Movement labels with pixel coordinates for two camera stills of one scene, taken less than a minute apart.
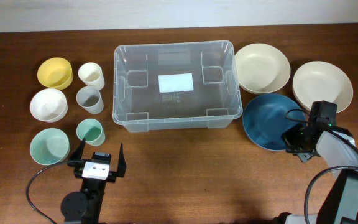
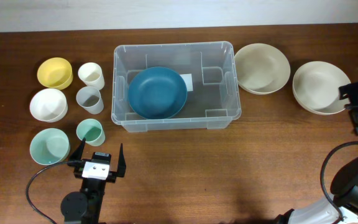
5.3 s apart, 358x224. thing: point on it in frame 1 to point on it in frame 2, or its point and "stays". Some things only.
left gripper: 120,170 stays
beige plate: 318,81 stays
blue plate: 266,117 to 157,93
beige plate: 261,68 stays
